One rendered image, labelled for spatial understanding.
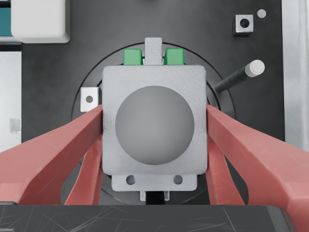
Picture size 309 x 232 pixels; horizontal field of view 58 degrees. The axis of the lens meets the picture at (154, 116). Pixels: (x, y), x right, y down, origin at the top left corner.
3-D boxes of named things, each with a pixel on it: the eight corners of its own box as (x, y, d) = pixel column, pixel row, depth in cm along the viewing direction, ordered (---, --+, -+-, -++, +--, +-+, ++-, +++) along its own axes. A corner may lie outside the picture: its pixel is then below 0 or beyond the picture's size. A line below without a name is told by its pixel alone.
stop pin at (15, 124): (39, 132, 29) (22, 133, 25) (28, 132, 29) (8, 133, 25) (39, 118, 29) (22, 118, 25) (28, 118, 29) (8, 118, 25)
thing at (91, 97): (102, 113, 23) (99, 112, 22) (84, 113, 23) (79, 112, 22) (102, 89, 23) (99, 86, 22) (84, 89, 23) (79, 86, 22)
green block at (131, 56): (143, 78, 23) (141, 66, 18) (129, 78, 23) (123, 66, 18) (143, 64, 23) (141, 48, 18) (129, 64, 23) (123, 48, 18)
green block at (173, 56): (177, 78, 23) (184, 66, 18) (163, 78, 23) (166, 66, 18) (177, 64, 23) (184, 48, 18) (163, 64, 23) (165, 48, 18)
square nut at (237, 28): (249, 35, 26) (254, 32, 25) (232, 36, 26) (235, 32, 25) (249, 18, 26) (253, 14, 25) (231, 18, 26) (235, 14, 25)
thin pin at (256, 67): (224, 92, 23) (265, 74, 15) (214, 92, 23) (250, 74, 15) (223, 83, 23) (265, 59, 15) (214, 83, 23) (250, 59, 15)
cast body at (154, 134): (190, 182, 17) (216, 212, 10) (117, 182, 17) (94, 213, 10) (187, 48, 18) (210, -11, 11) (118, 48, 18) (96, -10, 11)
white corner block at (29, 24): (76, 49, 27) (63, 35, 23) (29, 49, 27) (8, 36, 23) (76, 1, 27) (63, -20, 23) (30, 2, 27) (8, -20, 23)
